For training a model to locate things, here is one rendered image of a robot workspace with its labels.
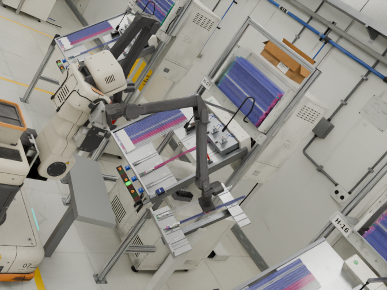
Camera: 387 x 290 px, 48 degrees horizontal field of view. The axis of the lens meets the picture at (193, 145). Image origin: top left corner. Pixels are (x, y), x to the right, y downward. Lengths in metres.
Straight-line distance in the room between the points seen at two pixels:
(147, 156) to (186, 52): 1.42
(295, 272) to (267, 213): 2.13
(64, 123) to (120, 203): 1.29
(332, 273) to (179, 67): 2.42
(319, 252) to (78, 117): 1.47
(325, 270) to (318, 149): 2.02
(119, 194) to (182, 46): 1.46
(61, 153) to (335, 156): 2.64
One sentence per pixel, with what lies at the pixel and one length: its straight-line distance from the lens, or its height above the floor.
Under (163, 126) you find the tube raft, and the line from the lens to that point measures 3.09.
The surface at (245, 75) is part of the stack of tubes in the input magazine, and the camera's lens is 3.01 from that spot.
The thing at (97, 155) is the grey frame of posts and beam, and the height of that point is 0.50.
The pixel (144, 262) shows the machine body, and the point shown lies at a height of 0.15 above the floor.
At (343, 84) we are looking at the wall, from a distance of 4.36.
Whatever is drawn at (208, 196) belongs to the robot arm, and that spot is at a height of 1.05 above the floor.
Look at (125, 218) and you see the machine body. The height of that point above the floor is 0.20.
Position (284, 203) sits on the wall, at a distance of 4.40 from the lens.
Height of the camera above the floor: 1.99
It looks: 19 degrees down
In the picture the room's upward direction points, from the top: 36 degrees clockwise
